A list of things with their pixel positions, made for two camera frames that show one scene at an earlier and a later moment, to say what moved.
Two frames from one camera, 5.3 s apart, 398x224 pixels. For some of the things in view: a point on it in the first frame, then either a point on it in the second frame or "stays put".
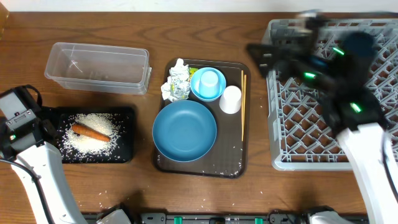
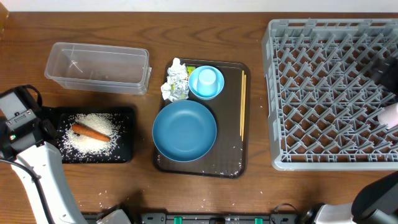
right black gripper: x=284 y=55 to x=387 y=78
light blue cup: x=209 y=86 stays put
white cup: x=230 y=102 to x=388 y=116
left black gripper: x=45 y=118 stays put
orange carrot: x=87 y=132 stays put
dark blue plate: x=185 y=130 stays put
